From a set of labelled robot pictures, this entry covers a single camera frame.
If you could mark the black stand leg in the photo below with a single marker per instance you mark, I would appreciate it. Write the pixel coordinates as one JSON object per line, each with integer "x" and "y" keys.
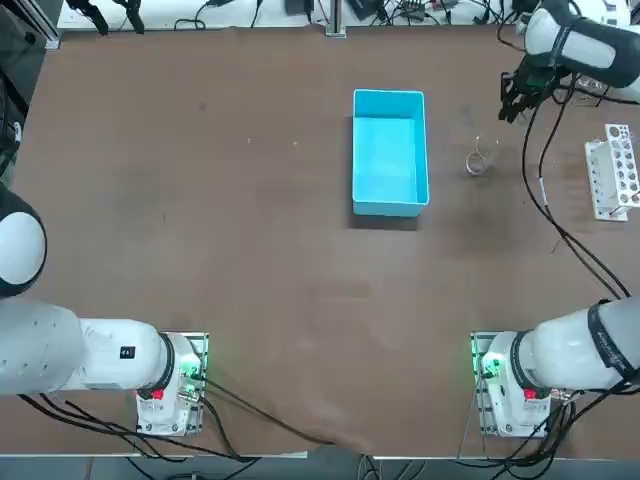
{"x": 134, "y": 17}
{"x": 95, "y": 17}

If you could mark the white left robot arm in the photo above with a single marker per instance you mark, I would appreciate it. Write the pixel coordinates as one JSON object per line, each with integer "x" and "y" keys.
{"x": 100, "y": 355}

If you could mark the blue plastic bin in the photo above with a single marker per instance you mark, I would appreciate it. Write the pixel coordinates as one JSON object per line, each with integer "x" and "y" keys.
{"x": 385, "y": 155}

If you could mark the large glass beaker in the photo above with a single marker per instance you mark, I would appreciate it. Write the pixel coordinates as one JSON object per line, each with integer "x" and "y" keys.
{"x": 476, "y": 165}

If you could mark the black electronics box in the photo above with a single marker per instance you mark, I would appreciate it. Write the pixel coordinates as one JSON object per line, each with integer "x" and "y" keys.
{"x": 365, "y": 9}

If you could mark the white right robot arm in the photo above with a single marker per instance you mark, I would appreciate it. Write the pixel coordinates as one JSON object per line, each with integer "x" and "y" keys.
{"x": 560, "y": 345}

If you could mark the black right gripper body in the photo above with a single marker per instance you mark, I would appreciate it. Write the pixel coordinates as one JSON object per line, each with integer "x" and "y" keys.
{"x": 530, "y": 70}

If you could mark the white test-tube rack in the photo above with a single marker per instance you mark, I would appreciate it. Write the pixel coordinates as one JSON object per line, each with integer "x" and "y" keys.
{"x": 622, "y": 165}

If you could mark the black power adapter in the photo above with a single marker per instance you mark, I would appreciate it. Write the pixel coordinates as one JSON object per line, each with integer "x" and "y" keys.
{"x": 299, "y": 6}

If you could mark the aluminium frame rail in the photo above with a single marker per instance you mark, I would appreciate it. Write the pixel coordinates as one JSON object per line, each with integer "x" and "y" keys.
{"x": 42, "y": 30}

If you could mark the aluminium frame post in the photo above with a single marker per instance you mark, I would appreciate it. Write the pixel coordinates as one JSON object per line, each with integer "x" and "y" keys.
{"x": 336, "y": 20}

